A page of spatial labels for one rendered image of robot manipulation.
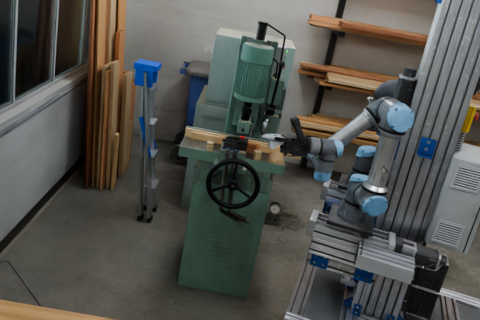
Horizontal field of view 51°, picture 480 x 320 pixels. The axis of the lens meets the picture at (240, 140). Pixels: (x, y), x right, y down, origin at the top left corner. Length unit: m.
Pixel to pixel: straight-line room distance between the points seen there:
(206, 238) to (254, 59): 1.09
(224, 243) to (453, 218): 1.27
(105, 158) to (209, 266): 1.47
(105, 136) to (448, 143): 2.55
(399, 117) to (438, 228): 0.71
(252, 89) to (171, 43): 2.54
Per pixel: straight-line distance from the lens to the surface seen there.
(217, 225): 2.99
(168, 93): 5.33
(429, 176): 2.66
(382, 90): 2.90
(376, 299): 2.97
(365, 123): 2.38
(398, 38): 4.83
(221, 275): 3.17
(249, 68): 2.76
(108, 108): 4.05
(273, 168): 2.83
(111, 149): 4.17
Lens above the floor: 1.89
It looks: 19 degrees down
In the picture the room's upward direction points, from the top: 11 degrees clockwise
